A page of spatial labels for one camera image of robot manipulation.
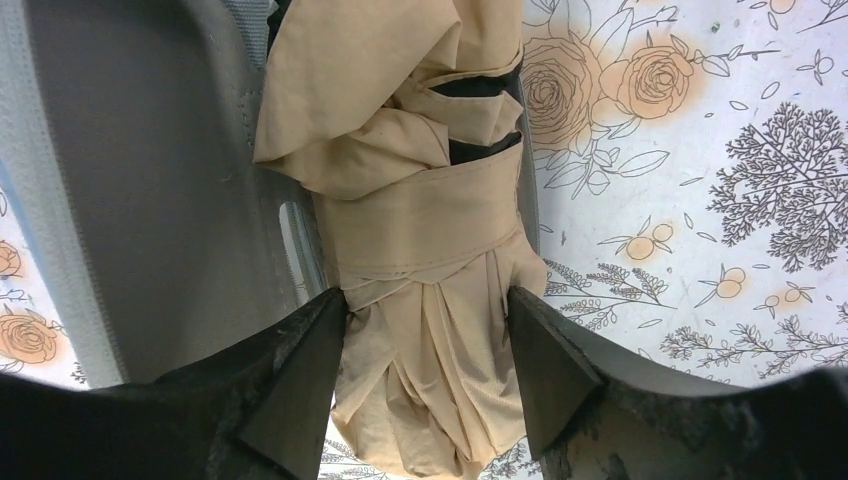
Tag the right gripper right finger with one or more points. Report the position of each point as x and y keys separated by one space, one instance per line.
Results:
x=595 y=410

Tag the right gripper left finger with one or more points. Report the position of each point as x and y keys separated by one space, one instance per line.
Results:
x=258 y=409

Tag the beige umbrella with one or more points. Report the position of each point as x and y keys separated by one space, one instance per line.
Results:
x=401 y=120

